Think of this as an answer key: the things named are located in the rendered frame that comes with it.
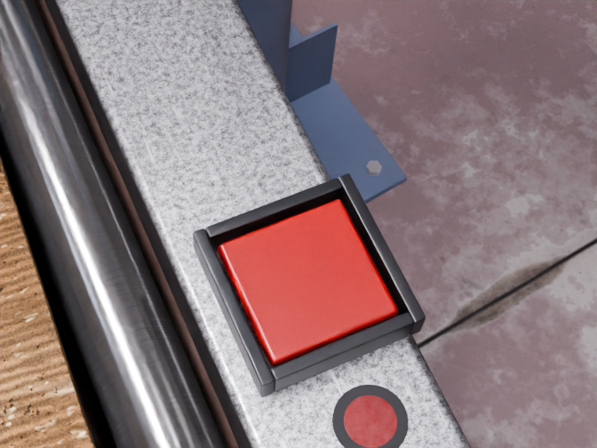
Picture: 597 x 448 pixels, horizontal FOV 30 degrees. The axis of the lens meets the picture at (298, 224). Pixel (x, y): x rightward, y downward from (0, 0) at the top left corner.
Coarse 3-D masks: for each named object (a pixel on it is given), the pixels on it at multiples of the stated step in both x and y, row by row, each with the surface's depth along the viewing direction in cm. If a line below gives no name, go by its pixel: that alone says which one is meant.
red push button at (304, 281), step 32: (288, 224) 49; (320, 224) 49; (352, 224) 49; (224, 256) 48; (256, 256) 48; (288, 256) 48; (320, 256) 48; (352, 256) 48; (256, 288) 47; (288, 288) 48; (320, 288) 48; (352, 288) 48; (384, 288) 48; (256, 320) 47; (288, 320) 47; (320, 320) 47; (352, 320) 47; (384, 320) 47; (288, 352) 46
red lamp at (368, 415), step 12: (360, 396) 47; (372, 396) 47; (348, 408) 47; (360, 408) 47; (372, 408) 47; (384, 408) 47; (348, 420) 46; (360, 420) 46; (372, 420) 47; (384, 420) 47; (396, 420) 47; (348, 432) 46; (360, 432) 46; (372, 432) 46; (384, 432) 46; (360, 444) 46; (372, 444) 46
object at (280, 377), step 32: (320, 192) 49; (352, 192) 49; (224, 224) 48; (256, 224) 49; (384, 256) 48; (224, 288) 47; (416, 320) 47; (256, 352) 46; (320, 352) 46; (352, 352) 47; (256, 384) 47; (288, 384) 47
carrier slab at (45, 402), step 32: (0, 160) 49; (0, 192) 48; (0, 224) 47; (0, 256) 47; (32, 256) 47; (0, 288) 46; (32, 288) 46; (0, 320) 45; (32, 320) 46; (0, 352) 45; (32, 352) 45; (64, 352) 46; (0, 384) 44; (32, 384) 44; (64, 384) 44; (0, 416) 44; (32, 416) 44; (64, 416) 44
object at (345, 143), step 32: (256, 0) 118; (288, 0) 125; (256, 32) 123; (288, 32) 132; (320, 32) 149; (288, 64) 151; (320, 64) 156; (288, 96) 158; (320, 96) 161; (320, 128) 158; (352, 128) 159; (352, 160) 156; (384, 160) 157; (384, 192) 155
